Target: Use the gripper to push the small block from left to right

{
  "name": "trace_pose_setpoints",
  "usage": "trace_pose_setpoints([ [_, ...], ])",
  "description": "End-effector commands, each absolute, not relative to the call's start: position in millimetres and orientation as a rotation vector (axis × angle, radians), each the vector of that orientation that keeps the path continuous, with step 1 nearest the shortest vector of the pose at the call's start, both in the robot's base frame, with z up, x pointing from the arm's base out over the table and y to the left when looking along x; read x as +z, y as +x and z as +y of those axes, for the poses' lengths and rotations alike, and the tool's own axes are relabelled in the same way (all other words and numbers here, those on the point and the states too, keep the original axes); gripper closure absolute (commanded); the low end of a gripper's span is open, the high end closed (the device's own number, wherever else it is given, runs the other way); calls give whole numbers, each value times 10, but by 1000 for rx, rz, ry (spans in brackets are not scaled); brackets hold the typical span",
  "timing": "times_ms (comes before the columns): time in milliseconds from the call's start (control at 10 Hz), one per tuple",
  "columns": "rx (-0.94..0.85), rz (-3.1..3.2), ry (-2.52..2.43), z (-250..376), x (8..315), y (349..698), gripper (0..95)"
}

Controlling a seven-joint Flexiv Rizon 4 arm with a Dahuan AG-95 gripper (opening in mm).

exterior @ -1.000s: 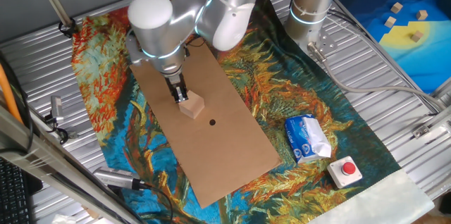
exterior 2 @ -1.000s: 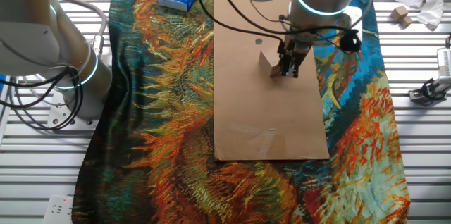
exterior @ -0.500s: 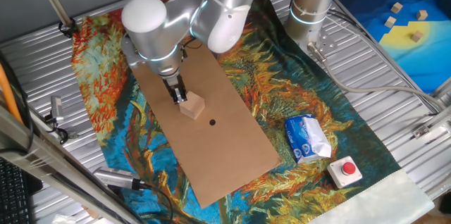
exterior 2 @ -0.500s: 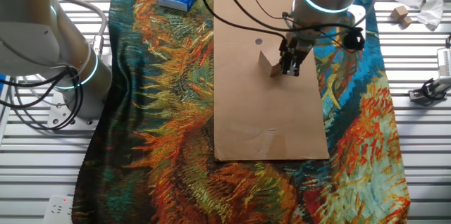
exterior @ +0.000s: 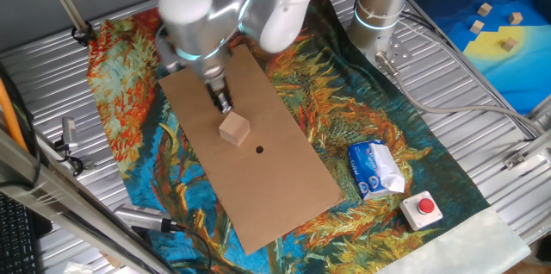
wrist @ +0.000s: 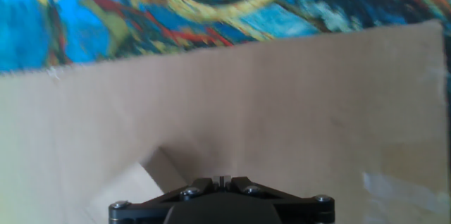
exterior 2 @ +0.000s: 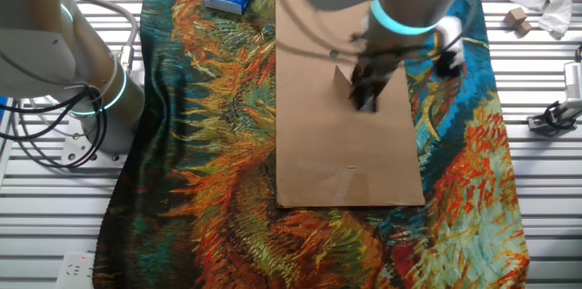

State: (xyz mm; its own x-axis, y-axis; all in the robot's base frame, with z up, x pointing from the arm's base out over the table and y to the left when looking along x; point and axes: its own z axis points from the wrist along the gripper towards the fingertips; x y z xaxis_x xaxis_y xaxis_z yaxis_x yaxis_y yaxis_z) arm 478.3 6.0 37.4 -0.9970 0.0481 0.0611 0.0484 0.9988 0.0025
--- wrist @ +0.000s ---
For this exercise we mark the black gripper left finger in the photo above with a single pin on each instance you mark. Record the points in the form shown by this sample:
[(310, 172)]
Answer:
[(141, 211)]

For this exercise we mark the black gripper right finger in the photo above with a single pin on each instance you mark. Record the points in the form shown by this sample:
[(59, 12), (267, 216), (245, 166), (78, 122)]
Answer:
[(306, 211)]

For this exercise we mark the small wooden block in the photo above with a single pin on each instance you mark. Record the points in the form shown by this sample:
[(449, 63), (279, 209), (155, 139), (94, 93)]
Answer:
[(123, 196)]

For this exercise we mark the brown cardboard sheet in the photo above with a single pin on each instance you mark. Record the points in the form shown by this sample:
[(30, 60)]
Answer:
[(282, 111)]

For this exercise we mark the sunflower painting print cloth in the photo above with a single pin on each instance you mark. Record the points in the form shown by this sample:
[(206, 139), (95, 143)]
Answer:
[(88, 34)]

